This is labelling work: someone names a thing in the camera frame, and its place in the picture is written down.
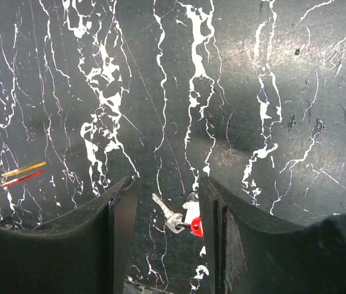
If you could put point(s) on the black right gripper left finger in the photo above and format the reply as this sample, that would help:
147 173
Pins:
83 251

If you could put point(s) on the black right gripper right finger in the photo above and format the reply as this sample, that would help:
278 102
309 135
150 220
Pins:
251 251

